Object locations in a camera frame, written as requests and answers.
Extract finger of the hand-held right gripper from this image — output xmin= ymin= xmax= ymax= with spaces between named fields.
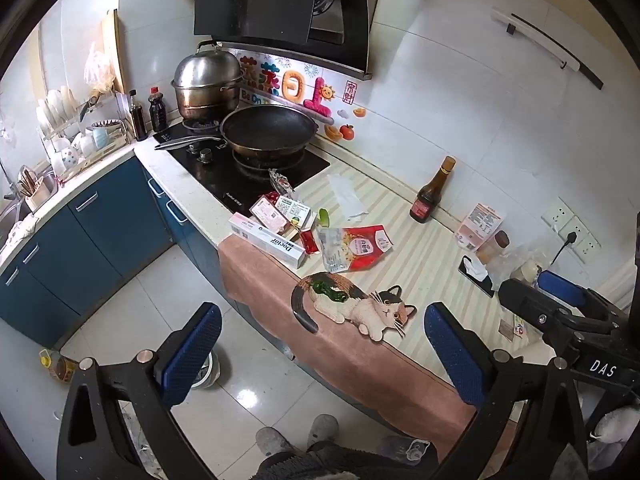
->
xmin=537 ymin=269 xmax=627 ymax=319
xmin=499 ymin=278 xmax=622 ymax=347

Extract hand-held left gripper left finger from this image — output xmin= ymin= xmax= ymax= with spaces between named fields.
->
xmin=57 ymin=302 xmax=223 ymax=480

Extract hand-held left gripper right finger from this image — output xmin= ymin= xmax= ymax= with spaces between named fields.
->
xmin=424 ymin=301 xmax=587 ymax=480

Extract white trash bin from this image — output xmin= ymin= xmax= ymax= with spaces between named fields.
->
xmin=191 ymin=349 xmax=222 ymax=391

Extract white paper towel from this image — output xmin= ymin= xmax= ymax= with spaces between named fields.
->
xmin=327 ymin=173 xmax=369 ymax=223

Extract printed clear plastic wrapper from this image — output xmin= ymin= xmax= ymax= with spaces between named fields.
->
xmin=267 ymin=168 xmax=297 ymax=197

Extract small white label packet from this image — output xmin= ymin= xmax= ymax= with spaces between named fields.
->
xmin=499 ymin=319 xmax=532 ymax=344

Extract clear bag with jar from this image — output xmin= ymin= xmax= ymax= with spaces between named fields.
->
xmin=487 ymin=244 xmax=548 ymax=291

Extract black power plug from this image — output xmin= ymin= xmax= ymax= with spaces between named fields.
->
xmin=550 ymin=232 xmax=579 ymax=267

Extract white cloth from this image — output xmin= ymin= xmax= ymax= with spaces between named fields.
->
xmin=584 ymin=404 xmax=640 ymax=467

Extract black phone with tissue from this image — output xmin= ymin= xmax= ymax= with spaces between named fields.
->
xmin=458 ymin=254 xmax=496 ymax=298

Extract brown lid spice jar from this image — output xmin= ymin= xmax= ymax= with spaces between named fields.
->
xmin=475 ymin=230 xmax=511 ymax=267

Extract pink paper carton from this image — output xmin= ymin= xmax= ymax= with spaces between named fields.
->
xmin=453 ymin=203 xmax=504 ymax=253

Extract grey cartoon slipper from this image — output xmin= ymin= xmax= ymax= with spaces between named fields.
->
xmin=372 ymin=434 xmax=434 ymax=464

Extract person's grey slipper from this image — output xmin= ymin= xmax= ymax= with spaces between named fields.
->
xmin=255 ymin=427 xmax=297 ymax=457
xmin=305 ymin=413 xmax=340 ymax=449

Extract yellow cap oil bottle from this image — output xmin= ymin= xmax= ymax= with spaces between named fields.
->
xmin=39 ymin=348 xmax=82 ymax=384

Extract white toothpaste box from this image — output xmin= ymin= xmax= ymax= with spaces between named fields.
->
xmin=228 ymin=212 xmax=307 ymax=269

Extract green pepper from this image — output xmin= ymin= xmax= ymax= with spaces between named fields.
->
xmin=310 ymin=279 xmax=348 ymax=304

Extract red and white snack packet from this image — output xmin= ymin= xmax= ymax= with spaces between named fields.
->
xmin=313 ymin=224 xmax=395 ymax=274

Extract blue kitchen cabinets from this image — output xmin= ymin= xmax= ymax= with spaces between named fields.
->
xmin=0 ymin=154 xmax=228 ymax=347

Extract brown glass sauce bottle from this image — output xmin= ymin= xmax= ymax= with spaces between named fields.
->
xmin=409 ymin=155 xmax=459 ymax=225

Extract red sauce sachet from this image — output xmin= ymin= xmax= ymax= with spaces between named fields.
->
xmin=298 ymin=228 xmax=321 ymax=257

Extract pink and green flat packets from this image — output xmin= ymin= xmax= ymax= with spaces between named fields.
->
xmin=248 ymin=191 xmax=314 ymax=235

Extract person's dark pants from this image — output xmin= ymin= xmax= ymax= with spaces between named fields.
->
xmin=257 ymin=447 xmax=437 ymax=480

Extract black glass gas stove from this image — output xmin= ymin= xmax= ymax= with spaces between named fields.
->
xmin=151 ymin=119 xmax=332 ymax=217

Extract chopstick holder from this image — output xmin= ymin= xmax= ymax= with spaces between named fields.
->
xmin=16 ymin=165 xmax=59 ymax=212

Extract steel sink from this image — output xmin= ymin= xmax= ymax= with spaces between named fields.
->
xmin=0 ymin=199 xmax=22 ymax=253

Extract black frying pan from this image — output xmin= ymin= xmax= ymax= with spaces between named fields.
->
xmin=154 ymin=105 xmax=319 ymax=159

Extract wide dark sauce bottle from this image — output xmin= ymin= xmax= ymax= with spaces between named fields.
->
xmin=147 ymin=87 xmax=169 ymax=134

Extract dish rack with bowls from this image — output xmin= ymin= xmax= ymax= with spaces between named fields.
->
xmin=34 ymin=85 xmax=137 ymax=182

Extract steel steamer pot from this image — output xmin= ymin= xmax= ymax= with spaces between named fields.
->
xmin=171 ymin=41 xmax=247 ymax=122

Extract hanging clear plastic bag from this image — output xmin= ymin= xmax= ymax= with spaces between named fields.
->
xmin=83 ymin=42 xmax=117 ymax=95

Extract wooden cutting board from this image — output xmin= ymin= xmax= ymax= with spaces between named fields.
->
xmin=100 ymin=8 xmax=127 ymax=95

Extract black range hood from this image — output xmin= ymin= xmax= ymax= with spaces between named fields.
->
xmin=157 ymin=0 xmax=388 ymax=81

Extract white wall socket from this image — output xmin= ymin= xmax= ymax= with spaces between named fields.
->
xmin=541 ymin=197 xmax=601 ymax=264

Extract wall knife rack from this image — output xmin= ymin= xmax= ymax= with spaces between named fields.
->
xmin=490 ymin=7 xmax=605 ymax=91

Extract colourful wall stickers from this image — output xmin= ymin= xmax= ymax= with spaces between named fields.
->
xmin=239 ymin=51 xmax=369 ymax=142

